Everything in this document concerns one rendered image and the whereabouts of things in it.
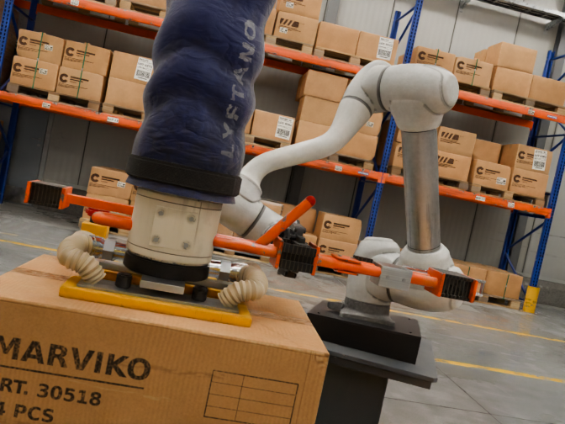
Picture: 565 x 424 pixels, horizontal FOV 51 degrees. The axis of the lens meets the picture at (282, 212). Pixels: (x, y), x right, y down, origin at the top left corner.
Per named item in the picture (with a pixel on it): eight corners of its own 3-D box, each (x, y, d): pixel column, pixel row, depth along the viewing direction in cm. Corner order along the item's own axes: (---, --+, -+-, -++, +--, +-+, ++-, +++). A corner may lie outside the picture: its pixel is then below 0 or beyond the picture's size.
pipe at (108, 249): (63, 274, 102) (70, 242, 102) (87, 252, 127) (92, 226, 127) (253, 307, 108) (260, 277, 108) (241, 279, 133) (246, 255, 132)
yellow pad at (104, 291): (57, 297, 101) (62, 268, 100) (69, 284, 110) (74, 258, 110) (250, 329, 106) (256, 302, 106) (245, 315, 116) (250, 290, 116)
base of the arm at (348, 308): (325, 305, 208) (329, 290, 208) (388, 317, 207) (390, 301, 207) (327, 314, 190) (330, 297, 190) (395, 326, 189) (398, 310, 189)
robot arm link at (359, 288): (361, 294, 210) (372, 235, 210) (405, 307, 198) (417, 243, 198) (335, 294, 198) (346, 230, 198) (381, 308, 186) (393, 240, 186)
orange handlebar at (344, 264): (29, 216, 110) (32, 197, 109) (63, 204, 139) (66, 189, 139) (479, 300, 125) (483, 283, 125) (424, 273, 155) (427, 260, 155)
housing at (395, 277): (377, 286, 121) (382, 265, 121) (367, 280, 128) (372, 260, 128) (409, 292, 122) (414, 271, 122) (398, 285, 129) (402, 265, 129)
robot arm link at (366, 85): (331, 92, 171) (371, 92, 163) (358, 50, 179) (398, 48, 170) (349, 124, 180) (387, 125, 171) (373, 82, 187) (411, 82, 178)
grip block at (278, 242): (274, 269, 116) (281, 240, 116) (268, 261, 126) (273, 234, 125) (315, 277, 117) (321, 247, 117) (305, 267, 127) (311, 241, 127)
